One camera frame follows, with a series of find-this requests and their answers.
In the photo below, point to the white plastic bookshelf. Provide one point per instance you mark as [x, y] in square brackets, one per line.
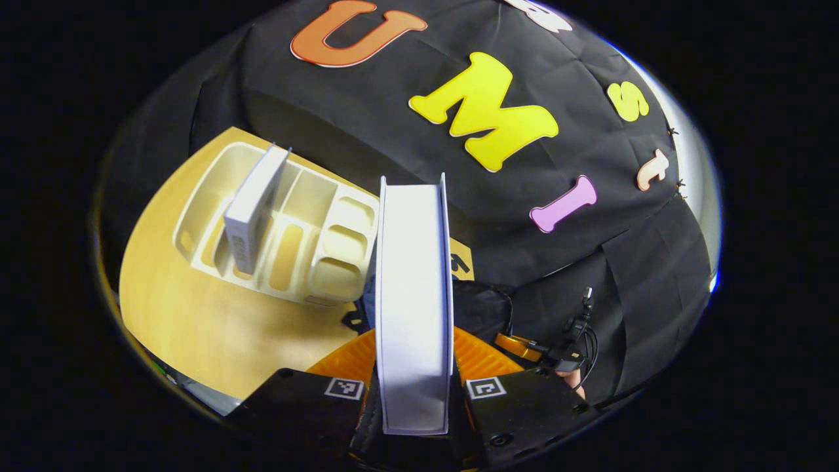
[341, 262]

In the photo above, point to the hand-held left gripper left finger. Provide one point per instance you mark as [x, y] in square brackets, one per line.
[295, 413]

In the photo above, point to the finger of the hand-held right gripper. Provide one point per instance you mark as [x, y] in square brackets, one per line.
[518, 346]

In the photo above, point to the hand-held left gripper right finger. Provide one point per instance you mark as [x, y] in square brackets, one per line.
[524, 413]

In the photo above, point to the white book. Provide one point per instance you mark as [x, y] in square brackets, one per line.
[413, 295]
[252, 210]

